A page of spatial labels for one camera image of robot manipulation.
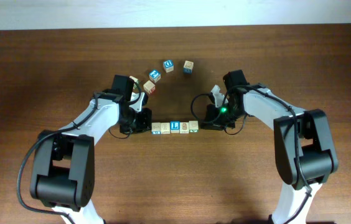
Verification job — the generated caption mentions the green V wooden block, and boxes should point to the green V wooden block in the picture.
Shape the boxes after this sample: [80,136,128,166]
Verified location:
[189,121,199,133]

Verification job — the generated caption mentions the red three wooden block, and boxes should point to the red three wooden block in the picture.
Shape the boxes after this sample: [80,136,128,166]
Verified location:
[160,123,171,134]

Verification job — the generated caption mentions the yellow O wooden block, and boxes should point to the yellow O wooden block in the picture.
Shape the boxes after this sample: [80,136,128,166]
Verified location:
[179,122,190,134]

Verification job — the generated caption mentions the blue L wooden block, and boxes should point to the blue L wooden block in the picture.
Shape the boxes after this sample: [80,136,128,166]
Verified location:
[170,121,180,133]

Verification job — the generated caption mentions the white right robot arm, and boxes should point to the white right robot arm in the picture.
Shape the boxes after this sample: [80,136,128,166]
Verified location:
[200,84,339,223]

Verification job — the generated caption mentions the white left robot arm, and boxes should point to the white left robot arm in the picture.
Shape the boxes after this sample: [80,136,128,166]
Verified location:
[27,90,151,223]

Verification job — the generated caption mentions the red E wooden block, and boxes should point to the red E wooden block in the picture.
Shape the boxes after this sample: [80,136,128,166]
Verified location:
[143,80,156,94]

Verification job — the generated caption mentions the green N wooden block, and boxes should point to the green N wooden block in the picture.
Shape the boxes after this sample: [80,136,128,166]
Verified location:
[130,76,139,89]

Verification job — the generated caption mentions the blue Z wooden block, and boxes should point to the blue Z wooden block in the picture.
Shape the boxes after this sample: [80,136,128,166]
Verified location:
[149,70,161,83]

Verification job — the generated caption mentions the blue H wooden block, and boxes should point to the blue H wooden block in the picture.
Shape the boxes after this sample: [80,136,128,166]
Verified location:
[183,60,194,74]

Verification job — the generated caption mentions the blue D wooden block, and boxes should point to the blue D wooden block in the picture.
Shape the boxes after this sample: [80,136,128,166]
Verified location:
[162,60,174,73]

